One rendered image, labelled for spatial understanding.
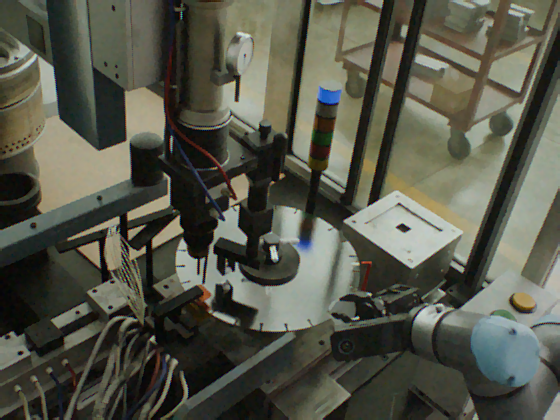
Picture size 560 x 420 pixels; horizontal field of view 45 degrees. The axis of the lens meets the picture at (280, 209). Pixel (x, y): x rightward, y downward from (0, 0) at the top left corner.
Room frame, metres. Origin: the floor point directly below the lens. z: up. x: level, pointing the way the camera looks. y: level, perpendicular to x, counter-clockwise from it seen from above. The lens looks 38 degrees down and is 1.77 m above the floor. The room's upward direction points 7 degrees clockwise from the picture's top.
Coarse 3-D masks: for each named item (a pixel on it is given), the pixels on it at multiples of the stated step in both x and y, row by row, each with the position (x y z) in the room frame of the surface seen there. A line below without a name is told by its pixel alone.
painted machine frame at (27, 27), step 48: (0, 0) 1.09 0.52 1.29; (48, 0) 0.86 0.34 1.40; (48, 48) 0.99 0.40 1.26; (96, 96) 0.79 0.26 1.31; (96, 144) 0.79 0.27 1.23; (144, 144) 0.96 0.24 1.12; (96, 192) 0.91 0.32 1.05; (144, 192) 0.94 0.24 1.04; (0, 240) 0.77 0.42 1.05; (48, 240) 0.80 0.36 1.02
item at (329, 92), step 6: (324, 84) 1.20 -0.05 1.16; (330, 84) 1.20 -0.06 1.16; (336, 84) 1.20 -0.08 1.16; (318, 90) 1.20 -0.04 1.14; (324, 90) 1.18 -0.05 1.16; (330, 90) 1.18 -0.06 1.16; (336, 90) 1.18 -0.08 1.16; (318, 96) 1.19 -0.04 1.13; (324, 96) 1.18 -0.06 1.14; (330, 96) 1.18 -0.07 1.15; (336, 96) 1.18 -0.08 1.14; (324, 102) 1.18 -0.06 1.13; (330, 102) 1.18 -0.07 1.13; (336, 102) 1.18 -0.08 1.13
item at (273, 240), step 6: (270, 234) 0.91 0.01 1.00; (264, 240) 0.90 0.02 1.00; (270, 240) 0.90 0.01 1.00; (276, 240) 0.90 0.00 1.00; (282, 240) 0.90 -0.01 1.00; (288, 240) 0.91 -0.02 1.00; (294, 240) 0.91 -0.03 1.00; (264, 246) 0.89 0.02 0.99; (270, 246) 0.89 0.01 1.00; (276, 246) 0.89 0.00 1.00; (270, 252) 0.88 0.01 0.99; (276, 252) 0.87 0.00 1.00; (276, 258) 0.86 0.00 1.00
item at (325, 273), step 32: (224, 224) 0.99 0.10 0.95; (288, 224) 1.01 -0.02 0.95; (320, 224) 1.02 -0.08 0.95; (320, 256) 0.93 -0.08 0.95; (352, 256) 0.94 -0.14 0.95; (224, 288) 0.82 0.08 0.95; (256, 288) 0.83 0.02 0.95; (288, 288) 0.84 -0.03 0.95; (320, 288) 0.85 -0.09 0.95; (352, 288) 0.86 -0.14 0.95; (224, 320) 0.75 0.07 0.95; (256, 320) 0.76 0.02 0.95; (288, 320) 0.77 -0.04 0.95; (320, 320) 0.78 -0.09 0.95
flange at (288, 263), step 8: (280, 248) 0.91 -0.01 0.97; (288, 248) 0.93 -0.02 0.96; (280, 256) 0.89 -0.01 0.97; (288, 256) 0.91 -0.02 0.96; (296, 256) 0.91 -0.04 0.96; (240, 264) 0.87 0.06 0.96; (264, 264) 0.88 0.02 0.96; (272, 264) 0.88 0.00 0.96; (280, 264) 0.88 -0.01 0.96; (288, 264) 0.89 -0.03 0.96; (296, 264) 0.89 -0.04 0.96; (248, 272) 0.86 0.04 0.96; (256, 272) 0.86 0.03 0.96; (264, 272) 0.86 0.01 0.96; (272, 272) 0.86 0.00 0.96; (280, 272) 0.87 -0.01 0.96; (288, 272) 0.87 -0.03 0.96; (296, 272) 0.88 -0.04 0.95; (264, 280) 0.85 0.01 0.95; (272, 280) 0.85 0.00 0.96; (280, 280) 0.85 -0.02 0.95
